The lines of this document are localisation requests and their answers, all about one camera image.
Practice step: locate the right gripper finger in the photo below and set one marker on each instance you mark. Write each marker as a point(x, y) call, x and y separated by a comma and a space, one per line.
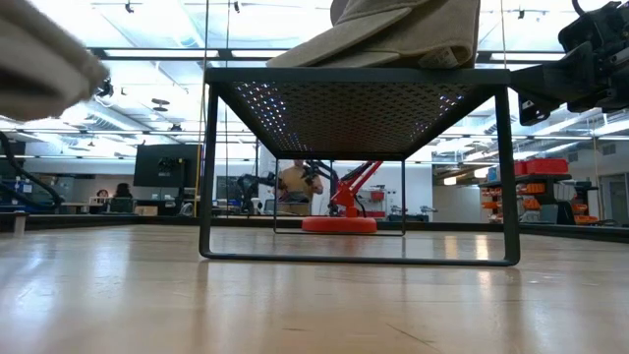
point(538, 95)
point(565, 74)

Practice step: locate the khaki baseball cap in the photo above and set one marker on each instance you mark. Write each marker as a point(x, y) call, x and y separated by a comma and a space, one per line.
point(432, 29)
point(39, 64)

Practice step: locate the black background robot arm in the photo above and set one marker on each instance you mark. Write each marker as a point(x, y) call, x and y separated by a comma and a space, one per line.
point(255, 184)
point(319, 172)

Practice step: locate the red storage bin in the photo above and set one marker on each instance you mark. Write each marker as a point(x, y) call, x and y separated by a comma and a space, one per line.
point(545, 166)

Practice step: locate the shelf with orange bins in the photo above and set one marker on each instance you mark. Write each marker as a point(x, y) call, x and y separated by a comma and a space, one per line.
point(535, 196)

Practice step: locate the black perforated metal rack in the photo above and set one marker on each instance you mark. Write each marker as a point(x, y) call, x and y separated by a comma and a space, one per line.
point(354, 76)

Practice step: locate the red desk lamp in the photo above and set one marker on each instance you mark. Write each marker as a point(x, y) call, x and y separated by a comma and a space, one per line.
point(339, 225)

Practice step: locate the person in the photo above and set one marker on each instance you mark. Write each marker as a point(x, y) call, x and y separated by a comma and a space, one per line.
point(101, 199)
point(295, 184)
point(123, 196)

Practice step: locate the black monitor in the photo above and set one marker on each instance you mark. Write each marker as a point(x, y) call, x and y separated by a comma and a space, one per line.
point(164, 164)

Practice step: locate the black ceiling-mounted device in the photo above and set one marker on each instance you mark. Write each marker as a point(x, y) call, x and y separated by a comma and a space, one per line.
point(105, 88)

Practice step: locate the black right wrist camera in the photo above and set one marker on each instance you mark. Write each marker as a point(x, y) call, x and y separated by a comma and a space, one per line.
point(589, 24)

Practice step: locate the black aluminium table frame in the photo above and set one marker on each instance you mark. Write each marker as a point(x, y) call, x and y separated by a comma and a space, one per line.
point(442, 227)

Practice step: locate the black overhead frame beam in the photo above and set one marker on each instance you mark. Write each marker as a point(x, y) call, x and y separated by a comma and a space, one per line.
point(226, 54)

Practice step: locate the small white post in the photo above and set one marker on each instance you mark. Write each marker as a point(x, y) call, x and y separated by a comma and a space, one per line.
point(19, 223)

